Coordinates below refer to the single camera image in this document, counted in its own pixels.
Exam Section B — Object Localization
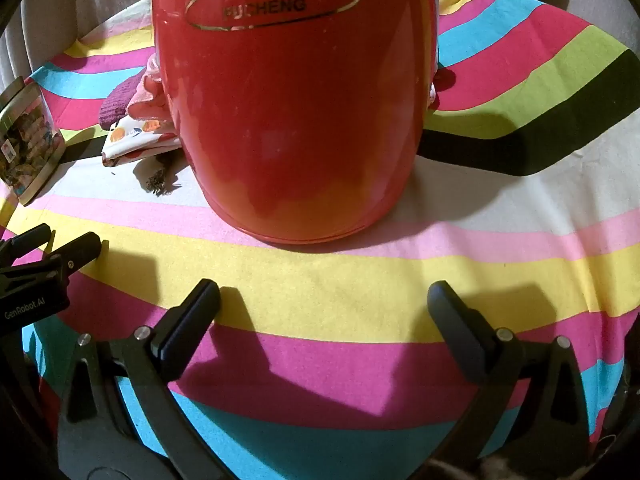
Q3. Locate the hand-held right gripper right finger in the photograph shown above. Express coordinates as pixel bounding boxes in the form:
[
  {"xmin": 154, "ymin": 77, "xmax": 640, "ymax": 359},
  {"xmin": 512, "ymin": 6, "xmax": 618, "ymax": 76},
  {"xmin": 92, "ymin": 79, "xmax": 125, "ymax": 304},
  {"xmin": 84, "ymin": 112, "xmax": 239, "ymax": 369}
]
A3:
[{"xmin": 428, "ymin": 280, "xmax": 606, "ymax": 467}]

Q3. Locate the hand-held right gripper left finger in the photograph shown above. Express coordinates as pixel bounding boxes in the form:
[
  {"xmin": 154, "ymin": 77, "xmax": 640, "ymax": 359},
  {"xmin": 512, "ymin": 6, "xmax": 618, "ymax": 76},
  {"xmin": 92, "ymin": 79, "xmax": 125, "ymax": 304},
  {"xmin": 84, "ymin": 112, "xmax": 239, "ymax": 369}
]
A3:
[{"xmin": 57, "ymin": 279, "xmax": 236, "ymax": 480}]

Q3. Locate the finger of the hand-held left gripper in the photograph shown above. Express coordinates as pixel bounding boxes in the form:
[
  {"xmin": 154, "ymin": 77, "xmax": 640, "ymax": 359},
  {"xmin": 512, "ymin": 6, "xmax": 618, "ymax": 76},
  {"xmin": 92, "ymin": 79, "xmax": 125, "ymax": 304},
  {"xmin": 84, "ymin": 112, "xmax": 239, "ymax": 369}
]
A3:
[
  {"xmin": 0, "ymin": 232, "xmax": 103, "ymax": 286},
  {"xmin": 0, "ymin": 223, "xmax": 53, "ymax": 267}
]

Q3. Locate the magenta towel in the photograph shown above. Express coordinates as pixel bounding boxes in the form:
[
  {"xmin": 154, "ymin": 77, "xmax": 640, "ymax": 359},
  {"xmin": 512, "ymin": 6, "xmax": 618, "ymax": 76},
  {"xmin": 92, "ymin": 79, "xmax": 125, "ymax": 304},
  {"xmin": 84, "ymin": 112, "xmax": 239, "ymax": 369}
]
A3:
[{"xmin": 98, "ymin": 76, "xmax": 151, "ymax": 130}]

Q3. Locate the printed metal tin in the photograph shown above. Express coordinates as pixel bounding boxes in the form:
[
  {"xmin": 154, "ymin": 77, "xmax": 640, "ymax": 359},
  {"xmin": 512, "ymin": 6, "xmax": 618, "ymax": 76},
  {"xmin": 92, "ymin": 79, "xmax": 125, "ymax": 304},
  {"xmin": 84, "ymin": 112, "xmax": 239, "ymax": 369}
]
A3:
[{"xmin": 0, "ymin": 76, "xmax": 67, "ymax": 206}]

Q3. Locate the dark tassel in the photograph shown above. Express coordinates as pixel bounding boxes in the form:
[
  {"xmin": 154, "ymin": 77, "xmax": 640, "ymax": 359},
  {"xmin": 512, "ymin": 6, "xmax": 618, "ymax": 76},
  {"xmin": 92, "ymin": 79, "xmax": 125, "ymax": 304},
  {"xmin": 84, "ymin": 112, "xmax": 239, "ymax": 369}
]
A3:
[{"xmin": 142, "ymin": 169, "xmax": 182, "ymax": 196}]

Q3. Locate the rainbow striped cloth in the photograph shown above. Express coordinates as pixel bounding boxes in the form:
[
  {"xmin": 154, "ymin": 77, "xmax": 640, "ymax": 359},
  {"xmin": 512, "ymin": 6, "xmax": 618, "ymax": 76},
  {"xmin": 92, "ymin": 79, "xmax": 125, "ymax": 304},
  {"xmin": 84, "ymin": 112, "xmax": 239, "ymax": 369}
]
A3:
[{"xmin": 0, "ymin": 0, "xmax": 640, "ymax": 480}]

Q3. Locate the fruit print white cloth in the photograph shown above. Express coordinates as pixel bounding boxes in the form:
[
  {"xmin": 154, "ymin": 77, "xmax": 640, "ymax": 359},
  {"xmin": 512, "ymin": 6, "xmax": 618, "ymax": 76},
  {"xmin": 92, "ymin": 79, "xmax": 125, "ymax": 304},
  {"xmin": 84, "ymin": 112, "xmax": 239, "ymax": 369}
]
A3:
[{"xmin": 101, "ymin": 115, "xmax": 182, "ymax": 167}]

